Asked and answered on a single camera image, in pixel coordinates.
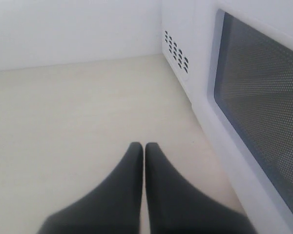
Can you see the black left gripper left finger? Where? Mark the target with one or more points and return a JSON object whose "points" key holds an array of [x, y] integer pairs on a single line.
{"points": [[113, 207]]}

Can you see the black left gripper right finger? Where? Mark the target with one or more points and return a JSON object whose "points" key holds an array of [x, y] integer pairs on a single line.
{"points": [[177, 207]]}

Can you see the white microwave door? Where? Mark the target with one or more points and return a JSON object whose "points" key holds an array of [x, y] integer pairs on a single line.
{"points": [[243, 98]]}

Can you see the white microwave oven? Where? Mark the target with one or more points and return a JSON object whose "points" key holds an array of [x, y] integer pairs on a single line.
{"points": [[180, 41]]}

